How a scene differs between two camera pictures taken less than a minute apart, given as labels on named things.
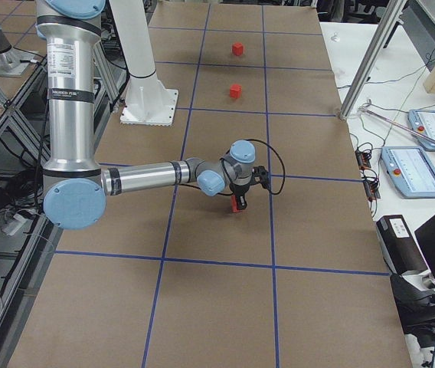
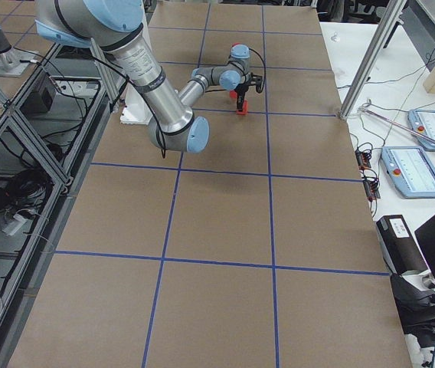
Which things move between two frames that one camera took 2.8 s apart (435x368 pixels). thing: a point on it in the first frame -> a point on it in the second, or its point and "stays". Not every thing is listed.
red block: [233, 204] -> [245, 108]
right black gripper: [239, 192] -> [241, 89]
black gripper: [260, 175] -> [257, 80]
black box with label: [401, 254] stays
